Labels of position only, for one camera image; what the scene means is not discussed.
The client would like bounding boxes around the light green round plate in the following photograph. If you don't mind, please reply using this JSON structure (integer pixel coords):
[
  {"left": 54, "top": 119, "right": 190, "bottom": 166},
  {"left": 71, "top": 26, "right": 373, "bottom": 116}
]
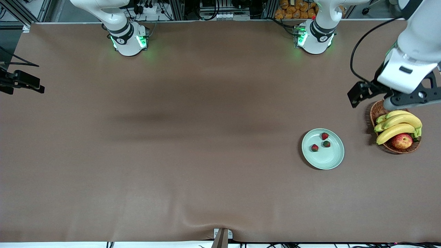
[{"left": 301, "top": 128, "right": 345, "bottom": 170}]

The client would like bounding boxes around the brown wicker basket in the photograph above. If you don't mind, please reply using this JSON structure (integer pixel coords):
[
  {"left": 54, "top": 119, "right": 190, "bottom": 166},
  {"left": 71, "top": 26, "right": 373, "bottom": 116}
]
[{"left": 370, "top": 100, "right": 421, "bottom": 154}]

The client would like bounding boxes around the red yellow apple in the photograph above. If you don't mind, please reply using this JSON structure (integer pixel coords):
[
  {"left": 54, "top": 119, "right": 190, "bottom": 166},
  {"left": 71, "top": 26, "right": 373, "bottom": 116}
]
[{"left": 391, "top": 133, "right": 413, "bottom": 149}]

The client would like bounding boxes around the bag of orange buns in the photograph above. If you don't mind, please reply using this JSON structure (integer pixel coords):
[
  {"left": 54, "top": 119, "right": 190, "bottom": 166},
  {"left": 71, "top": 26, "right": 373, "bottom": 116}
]
[{"left": 275, "top": 0, "right": 319, "bottom": 20}]

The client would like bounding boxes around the white power strip with plugs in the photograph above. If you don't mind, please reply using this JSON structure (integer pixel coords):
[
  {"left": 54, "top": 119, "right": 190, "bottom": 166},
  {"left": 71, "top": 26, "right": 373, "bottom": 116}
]
[{"left": 136, "top": 2, "right": 160, "bottom": 15}]

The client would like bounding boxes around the brown table cover cloth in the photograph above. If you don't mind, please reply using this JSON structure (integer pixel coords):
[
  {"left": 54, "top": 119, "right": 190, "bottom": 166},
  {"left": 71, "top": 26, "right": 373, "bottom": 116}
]
[{"left": 0, "top": 19, "right": 441, "bottom": 243}]

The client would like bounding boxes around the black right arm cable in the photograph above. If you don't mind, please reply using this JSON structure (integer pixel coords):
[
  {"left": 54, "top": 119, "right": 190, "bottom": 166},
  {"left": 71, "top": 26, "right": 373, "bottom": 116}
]
[{"left": 0, "top": 46, "right": 39, "bottom": 68}]

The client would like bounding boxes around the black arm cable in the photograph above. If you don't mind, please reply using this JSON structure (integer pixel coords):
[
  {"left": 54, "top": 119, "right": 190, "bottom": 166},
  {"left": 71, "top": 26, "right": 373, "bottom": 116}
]
[
  {"left": 0, "top": 46, "right": 39, "bottom": 68},
  {"left": 350, "top": 17, "right": 400, "bottom": 85}
]

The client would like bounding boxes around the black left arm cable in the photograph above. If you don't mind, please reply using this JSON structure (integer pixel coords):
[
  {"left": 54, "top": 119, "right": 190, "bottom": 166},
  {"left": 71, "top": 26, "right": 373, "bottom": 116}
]
[{"left": 350, "top": 17, "right": 400, "bottom": 85}]

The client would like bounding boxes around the aluminium frame profile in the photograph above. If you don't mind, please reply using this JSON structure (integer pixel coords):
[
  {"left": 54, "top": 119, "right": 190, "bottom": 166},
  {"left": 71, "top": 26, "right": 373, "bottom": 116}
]
[{"left": 7, "top": 0, "right": 52, "bottom": 33}]

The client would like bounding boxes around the aluminium frame post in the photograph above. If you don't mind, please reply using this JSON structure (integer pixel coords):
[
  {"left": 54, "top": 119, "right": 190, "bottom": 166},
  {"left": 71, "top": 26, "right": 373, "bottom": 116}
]
[
  {"left": 263, "top": 0, "right": 278, "bottom": 19},
  {"left": 169, "top": 0, "right": 185, "bottom": 21}
]

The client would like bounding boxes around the metal table clamp bracket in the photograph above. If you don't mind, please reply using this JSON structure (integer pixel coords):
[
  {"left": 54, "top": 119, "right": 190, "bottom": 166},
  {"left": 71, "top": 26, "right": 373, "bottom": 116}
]
[{"left": 213, "top": 228, "right": 233, "bottom": 248}]

